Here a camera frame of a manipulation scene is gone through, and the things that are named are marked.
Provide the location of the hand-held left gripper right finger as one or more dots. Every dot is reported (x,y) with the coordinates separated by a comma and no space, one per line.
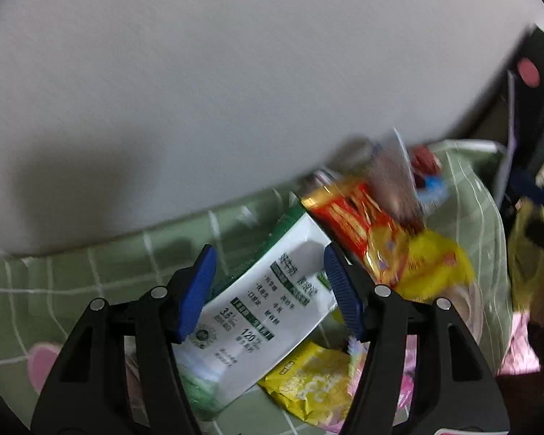
(344,294)

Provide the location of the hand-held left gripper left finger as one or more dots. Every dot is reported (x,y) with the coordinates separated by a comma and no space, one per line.
(197,290)

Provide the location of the green and white snack packet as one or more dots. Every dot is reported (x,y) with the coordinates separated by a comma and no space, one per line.
(272,290)

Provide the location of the pink plastic bag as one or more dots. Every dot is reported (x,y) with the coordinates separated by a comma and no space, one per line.
(521,344)

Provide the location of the red and yellow snack packet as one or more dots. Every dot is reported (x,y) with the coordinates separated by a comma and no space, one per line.
(358,222)

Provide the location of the yellow packet with white print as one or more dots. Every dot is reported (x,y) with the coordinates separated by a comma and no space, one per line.
(308,380)

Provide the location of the yellow wafer packet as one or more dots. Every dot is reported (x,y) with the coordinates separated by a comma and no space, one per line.
(435,263)

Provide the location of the silver brown wrapper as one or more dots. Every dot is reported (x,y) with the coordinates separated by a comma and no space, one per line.
(394,181)

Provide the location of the green checked tablecloth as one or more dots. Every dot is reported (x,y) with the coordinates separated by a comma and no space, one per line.
(72,290)

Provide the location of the clear plastic wrapper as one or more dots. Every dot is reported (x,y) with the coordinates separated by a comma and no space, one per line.
(473,312)

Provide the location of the red and blue wrapper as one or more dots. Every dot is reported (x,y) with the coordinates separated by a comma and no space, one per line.
(424,163)

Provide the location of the pink cup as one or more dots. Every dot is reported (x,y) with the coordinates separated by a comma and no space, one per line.
(41,362)

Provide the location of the yellow-green bag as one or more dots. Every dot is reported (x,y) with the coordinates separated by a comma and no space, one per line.
(526,263)

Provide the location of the black cloth with pink dots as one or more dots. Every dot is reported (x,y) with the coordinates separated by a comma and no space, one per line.
(532,113)

